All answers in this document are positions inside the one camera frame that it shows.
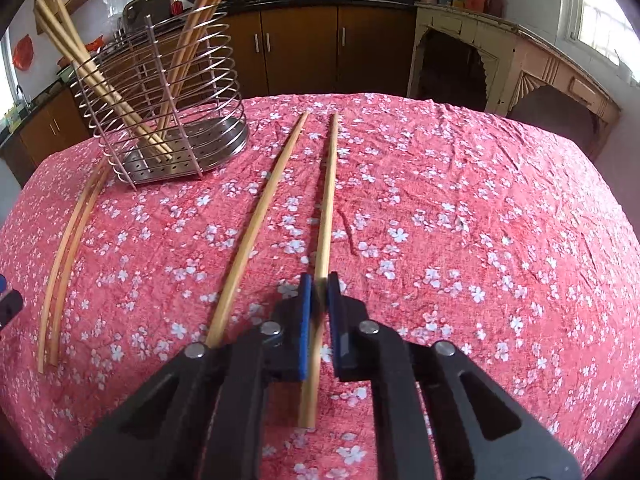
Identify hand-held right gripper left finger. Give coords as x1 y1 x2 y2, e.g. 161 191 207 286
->
55 274 313 480

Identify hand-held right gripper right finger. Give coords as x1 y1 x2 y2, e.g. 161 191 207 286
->
327 272 583 480

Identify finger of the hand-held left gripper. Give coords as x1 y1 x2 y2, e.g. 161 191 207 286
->
0 274 24 332

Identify steel wire utensil holder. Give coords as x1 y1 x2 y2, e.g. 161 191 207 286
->
67 7 251 192

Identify red floral tablecloth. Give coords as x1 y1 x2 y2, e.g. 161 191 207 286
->
0 92 640 480

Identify hanging red plastic bag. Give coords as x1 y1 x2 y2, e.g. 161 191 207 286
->
12 34 34 69

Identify wooden base cabinets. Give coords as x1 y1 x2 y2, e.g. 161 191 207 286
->
0 2 418 188

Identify dark cutting board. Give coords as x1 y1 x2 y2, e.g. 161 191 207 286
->
121 0 197 33

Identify cream wooden side table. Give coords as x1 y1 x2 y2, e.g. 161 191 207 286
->
406 1 622 162

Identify large sliding window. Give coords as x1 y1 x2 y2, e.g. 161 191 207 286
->
569 0 640 83

